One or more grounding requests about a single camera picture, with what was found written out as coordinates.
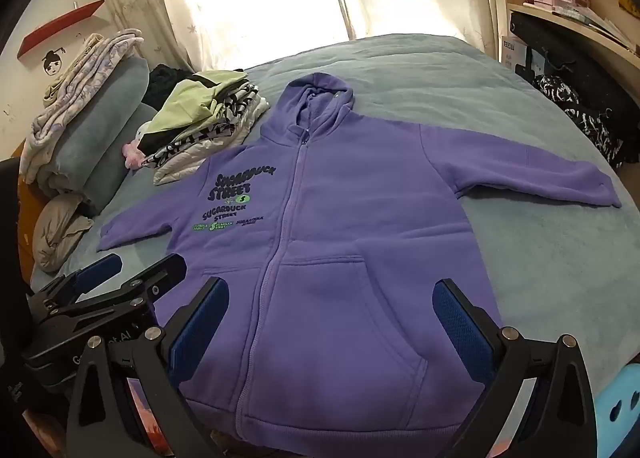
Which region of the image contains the black bag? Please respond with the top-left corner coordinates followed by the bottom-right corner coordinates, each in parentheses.
top-left (509, 11), bottom-right (640, 161)

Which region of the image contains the red wall shelf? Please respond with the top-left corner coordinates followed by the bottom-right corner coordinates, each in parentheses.
top-left (16, 0), bottom-right (106, 60)

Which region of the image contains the purple floral folded blanket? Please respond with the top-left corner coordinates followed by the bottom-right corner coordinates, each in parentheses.
top-left (20, 28), bottom-right (146, 185)

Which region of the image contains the beige pillow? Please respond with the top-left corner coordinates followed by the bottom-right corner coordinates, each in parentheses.
top-left (32, 193), bottom-right (96, 273)

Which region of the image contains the purple zip hoodie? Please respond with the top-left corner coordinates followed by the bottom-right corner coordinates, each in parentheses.
top-left (96, 72), bottom-right (622, 445)

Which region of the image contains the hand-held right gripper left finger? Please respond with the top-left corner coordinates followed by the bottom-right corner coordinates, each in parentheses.
top-left (65, 277), bottom-right (231, 458)

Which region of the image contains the light blue stool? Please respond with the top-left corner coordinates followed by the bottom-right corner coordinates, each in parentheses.
top-left (590, 377), bottom-right (640, 458)

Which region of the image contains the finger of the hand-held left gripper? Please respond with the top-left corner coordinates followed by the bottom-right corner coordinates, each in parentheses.
top-left (49, 253), bottom-right (187, 324)
top-left (34, 253), bottom-right (124, 312)

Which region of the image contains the black face wall sticker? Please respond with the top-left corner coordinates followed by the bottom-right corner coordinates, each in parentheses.
top-left (41, 49), bottom-right (66, 78)

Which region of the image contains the pink plush toy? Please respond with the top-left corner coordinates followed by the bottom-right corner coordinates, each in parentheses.
top-left (121, 139), bottom-right (147, 170)

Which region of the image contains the cream folded cloth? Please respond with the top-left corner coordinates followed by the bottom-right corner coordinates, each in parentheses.
top-left (42, 33), bottom-right (107, 108)

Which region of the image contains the black and white speckled cloth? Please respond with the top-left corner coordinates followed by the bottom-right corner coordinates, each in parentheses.
top-left (532, 73), bottom-right (627, 170)

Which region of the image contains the pile of papers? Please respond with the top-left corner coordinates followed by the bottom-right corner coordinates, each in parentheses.
top-left (550, 5), bottom-right (638, 50)

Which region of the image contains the blue-grey pillow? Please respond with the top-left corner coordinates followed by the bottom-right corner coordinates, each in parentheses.
top-left (82, 102), bottom-right (162, 215)
top-left (47, 56), bottom-right (151, 184)

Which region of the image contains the white folded garment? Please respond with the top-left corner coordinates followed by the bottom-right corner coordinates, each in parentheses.
top-left (152, 94), bottom-right (271, 187)

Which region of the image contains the green and black folded garment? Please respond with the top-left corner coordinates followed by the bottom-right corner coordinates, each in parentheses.
top-left (139, 70), bottom-right (250, 154)

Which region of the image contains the white labelled box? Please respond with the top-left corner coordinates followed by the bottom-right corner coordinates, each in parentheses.
top-left (501, 36), bottom-right (532, 72)

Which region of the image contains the black fuzzy cloth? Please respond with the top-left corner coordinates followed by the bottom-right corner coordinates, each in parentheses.
top-left (145, 63), bottom-right (197, 112)

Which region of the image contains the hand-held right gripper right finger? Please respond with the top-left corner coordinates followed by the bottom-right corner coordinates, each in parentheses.
top-left (431, 278), bottom-right (599, 458)

